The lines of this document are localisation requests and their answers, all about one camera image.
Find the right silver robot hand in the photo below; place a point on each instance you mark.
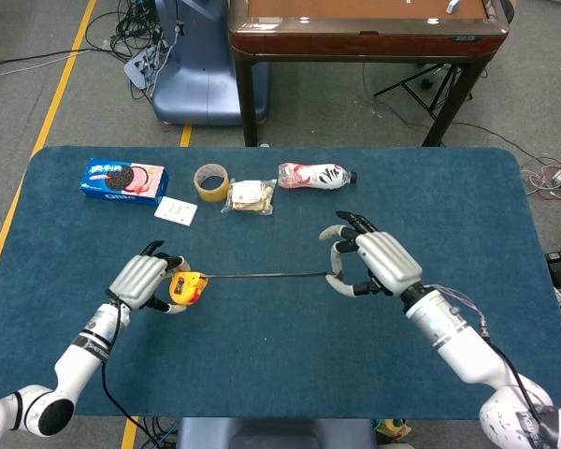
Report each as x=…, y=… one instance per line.
x=388, y=259

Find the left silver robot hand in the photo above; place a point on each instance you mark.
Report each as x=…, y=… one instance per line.
x=138, y=280

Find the yellow tape measure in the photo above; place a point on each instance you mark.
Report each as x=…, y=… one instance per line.
x=184, y=287

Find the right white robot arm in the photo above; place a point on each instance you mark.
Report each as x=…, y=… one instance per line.
x=463, y=341

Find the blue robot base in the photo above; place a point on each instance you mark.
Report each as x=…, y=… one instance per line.
x=201, y=84

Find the yellowish packing tape roll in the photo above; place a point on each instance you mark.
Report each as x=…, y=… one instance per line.
x=210, y=194

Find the blue Oreo cookie box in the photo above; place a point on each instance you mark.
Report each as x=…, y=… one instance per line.
x=121, y=182

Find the red white plastic bottle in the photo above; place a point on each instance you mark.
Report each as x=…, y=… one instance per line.
x=313, y=177

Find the bread in clear bag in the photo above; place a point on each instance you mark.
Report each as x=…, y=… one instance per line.
x=250, y=196

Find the blue felt table cover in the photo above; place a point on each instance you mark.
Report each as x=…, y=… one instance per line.
x=285, y=355

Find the colourful small toy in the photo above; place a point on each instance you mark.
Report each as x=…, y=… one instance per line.
x=392, y=428

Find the black tripod stand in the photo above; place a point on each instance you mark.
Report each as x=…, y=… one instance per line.
x=426, y=84

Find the grey blue robot torso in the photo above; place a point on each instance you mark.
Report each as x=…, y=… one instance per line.
x=271, y=435

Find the white power strip with plugs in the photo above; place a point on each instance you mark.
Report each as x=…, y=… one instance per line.
x=138, y=70

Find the brown mahjong table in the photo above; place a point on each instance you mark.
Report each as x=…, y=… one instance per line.
x=355, y=42

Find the white blue mahjong tile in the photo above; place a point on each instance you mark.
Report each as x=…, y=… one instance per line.
x=453, y=5

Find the white wall switch plate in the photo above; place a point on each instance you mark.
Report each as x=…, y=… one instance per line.
x=175, y=211

